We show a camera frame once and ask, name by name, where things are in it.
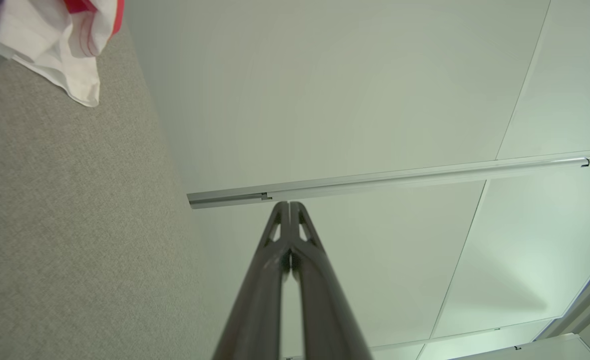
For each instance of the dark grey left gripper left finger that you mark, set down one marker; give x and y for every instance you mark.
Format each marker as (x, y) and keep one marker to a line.
(254, 320)

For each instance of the red basketball jersey white sleeves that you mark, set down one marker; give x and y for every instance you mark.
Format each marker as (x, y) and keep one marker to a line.
(49, 50)

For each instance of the grey metal frame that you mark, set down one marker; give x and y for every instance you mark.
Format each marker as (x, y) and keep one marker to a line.
(585, 295)

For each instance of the grey fabric sofa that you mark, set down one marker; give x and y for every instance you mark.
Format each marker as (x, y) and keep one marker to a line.
(64, 225)

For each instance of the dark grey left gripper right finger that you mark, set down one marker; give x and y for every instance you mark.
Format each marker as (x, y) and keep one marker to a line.
(330, 330)

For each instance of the aluminium wall rail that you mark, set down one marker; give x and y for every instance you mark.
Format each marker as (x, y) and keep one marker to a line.
(375, 179)

